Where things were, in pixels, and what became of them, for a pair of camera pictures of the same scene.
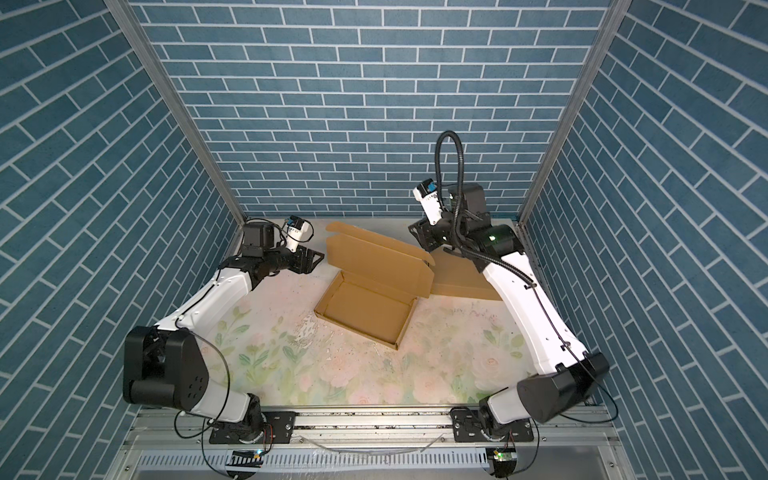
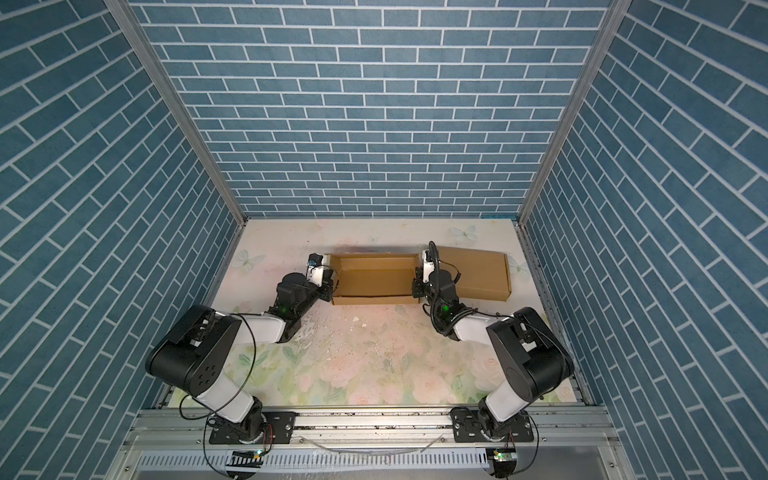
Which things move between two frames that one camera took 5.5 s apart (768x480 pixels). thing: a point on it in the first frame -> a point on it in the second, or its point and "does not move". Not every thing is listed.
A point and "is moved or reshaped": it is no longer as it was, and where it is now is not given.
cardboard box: (459, 276) does not move
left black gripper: (306, 266) -> (326, 284)
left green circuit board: (245, 458) does not move
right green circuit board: (501, 454) does not move
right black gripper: (423, 234) -> (418, 292)
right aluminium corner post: (613, 20) does not move
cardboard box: (378, 285) is moved or reshaped
